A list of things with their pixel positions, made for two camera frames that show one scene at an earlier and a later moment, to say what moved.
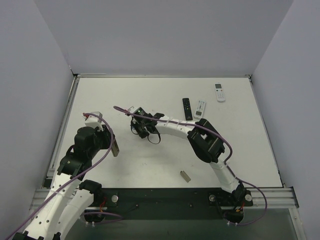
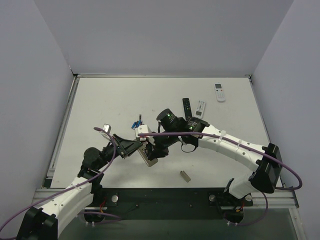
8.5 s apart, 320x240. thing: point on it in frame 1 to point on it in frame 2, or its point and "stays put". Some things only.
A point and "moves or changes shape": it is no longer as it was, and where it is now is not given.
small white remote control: x=200 y=109 stays put
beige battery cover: x=186 y=178 stays put
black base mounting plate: x=170 y=203 stays put
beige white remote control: x=115 y=148 moves or changes shape
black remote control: x=187 y=109 stays put
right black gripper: x=144 y=125 to x=155 y=149
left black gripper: x=108 y=138 to x=120 y=146
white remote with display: x=219 y=92 stays put
